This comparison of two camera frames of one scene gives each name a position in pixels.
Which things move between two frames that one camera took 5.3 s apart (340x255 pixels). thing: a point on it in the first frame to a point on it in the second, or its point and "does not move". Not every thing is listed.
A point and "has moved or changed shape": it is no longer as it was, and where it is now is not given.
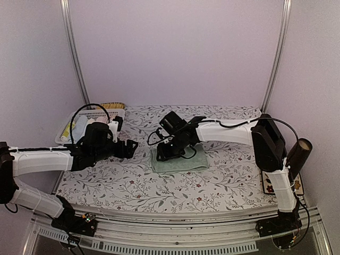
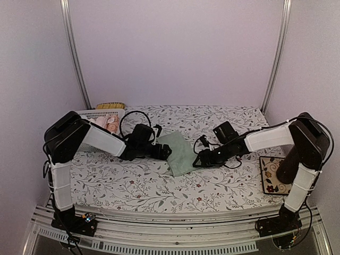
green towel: x=198 y=161 has moved or changed shape
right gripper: x=164 y=154 to x=210 y=160
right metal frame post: x=285 y=17 does not move
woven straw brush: x=113 y=105 does not move
